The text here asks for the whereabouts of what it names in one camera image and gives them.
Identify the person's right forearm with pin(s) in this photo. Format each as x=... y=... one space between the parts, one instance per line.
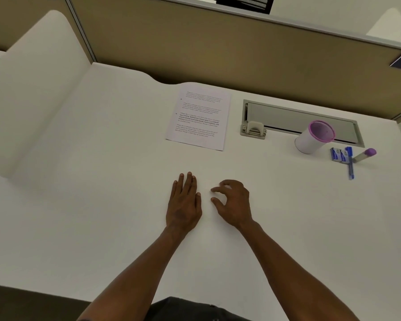
x=294 y=277

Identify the white cup with purple rim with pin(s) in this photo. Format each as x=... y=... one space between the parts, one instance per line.
x=305 y=143

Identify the person's right hand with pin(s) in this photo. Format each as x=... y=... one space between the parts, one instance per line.
x=235 y=205

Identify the blue white staple box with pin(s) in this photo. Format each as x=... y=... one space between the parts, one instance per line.
x=343 y=155
x=335 y=154

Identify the person's left hand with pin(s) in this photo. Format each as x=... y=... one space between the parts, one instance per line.
x=183 y=207

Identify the beige hole punch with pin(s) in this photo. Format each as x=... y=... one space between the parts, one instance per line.
x=253 y=130

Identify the printed white paper sheets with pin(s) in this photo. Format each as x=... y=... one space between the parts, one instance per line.
x=198 y=116

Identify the person's left forearm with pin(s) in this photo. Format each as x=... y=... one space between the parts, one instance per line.
x=130 y=277

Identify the blue pen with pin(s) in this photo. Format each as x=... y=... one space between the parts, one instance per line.
x=350 y=163

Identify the black striped mesh office chair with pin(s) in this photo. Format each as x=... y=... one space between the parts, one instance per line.
x=245 y=2

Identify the purple capped glue stick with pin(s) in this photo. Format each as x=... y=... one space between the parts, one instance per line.
x=364 y=155

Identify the person's black shirt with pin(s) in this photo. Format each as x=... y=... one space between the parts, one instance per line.
x=187 y=312

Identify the wide beige partition panel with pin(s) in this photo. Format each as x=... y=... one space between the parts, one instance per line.
x=237 y=46

